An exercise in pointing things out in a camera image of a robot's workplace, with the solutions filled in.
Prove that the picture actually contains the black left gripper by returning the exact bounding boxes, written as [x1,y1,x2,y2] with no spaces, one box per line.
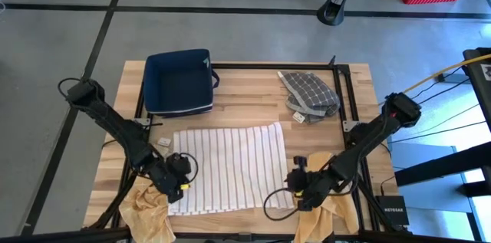
[147,162,186,205]

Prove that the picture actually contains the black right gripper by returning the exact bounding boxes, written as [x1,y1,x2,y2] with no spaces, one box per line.
[297,169,341,212]

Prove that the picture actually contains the yellow waffle towel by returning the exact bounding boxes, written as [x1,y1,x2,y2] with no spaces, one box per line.
[117,176,178,243]
[292,150,361,243]

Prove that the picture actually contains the white pink-striped towel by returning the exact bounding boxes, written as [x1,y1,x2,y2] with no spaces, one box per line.
[157,122,295,216]

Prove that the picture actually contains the grey checked towel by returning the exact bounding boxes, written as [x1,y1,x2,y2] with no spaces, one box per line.
[277,70,341,125]

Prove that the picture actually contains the navy fabric basket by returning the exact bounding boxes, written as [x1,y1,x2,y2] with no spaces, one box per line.
[143,48,221,118]

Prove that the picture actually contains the grey power adapter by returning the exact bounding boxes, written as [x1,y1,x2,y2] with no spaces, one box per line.
[437,72,471,84]

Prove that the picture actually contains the black desk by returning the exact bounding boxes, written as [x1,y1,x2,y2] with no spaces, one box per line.
[394,46,491,198]

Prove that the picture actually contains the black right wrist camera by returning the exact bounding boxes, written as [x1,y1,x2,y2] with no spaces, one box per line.
[285,155,310,194]

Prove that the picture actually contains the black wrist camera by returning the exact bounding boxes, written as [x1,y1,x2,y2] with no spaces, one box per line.
[285,155,310,194]
[164,153,193,178]

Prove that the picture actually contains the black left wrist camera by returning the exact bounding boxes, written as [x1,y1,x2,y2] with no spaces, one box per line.
[164,153,193,178]

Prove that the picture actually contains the black left camera cable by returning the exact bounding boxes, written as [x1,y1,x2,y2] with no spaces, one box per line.
[178,152,199,186]

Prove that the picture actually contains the black camera cable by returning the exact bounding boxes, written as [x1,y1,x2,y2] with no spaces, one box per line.
[178,152,199,186]
[263,186,304,222]

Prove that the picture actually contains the black right camera cable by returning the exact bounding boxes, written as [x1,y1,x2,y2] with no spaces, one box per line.
[263,186,304,222]

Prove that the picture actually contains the black Netgear switch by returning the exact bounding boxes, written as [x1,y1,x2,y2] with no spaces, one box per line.
[374,195,410,228]

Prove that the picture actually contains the black aluminium table frame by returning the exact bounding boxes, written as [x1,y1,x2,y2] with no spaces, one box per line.
[0,54,491,243]

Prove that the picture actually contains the black floor cable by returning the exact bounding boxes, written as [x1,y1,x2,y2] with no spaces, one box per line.
[387,119,488,145]

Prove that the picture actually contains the yellow cable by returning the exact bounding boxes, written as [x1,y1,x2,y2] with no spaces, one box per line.
[377,53,491,106]

